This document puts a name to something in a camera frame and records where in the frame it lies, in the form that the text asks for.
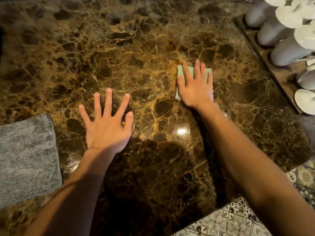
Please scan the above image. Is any grey folded towel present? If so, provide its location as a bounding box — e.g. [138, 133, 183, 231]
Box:
[0, 114, 63, 211]

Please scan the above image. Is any white lidded ceramic cup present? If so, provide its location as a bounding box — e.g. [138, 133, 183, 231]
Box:
[257, 0, 311, 47]
[245, 0, 288, 29]
[296, 56, 315, 91]
[294, 88, 315, 109]
[270, 20, 315, 67]

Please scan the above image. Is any person's left forearm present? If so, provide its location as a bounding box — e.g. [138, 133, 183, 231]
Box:
[23, 147, 117, 236]

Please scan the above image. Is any person's right forearm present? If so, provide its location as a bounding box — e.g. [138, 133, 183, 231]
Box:
[196, 102, 315, 236]

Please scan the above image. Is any light green cleaning cloth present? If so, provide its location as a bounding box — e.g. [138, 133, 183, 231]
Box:
[175, 65, 213, 101]

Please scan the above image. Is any dark wooden tray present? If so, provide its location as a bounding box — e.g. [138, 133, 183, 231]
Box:
[233, 14, 315, 115]

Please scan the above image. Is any person's right hand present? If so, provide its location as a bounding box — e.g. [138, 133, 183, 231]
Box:
[176, 59, 214, 109]

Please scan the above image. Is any person's left hand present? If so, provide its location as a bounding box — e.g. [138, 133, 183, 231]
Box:
[78, 87, 134, 154]

